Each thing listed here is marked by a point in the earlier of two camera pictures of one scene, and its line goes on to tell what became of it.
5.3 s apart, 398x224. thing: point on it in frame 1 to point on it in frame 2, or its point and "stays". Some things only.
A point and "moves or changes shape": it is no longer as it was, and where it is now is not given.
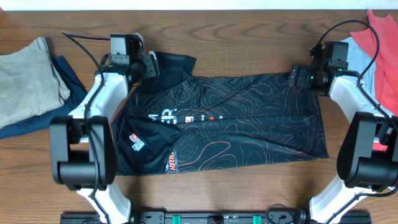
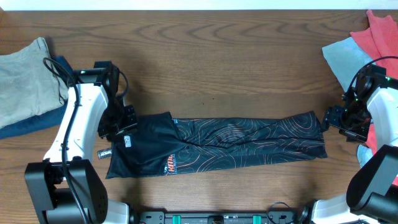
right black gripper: (298, 75) to (333, 118)
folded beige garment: (30, 82) stays
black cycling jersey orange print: (179, 119) moves or changes shape
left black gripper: (153, 65) to (132, 123)
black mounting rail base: (214, 217) stays
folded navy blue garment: (42, 121) stays
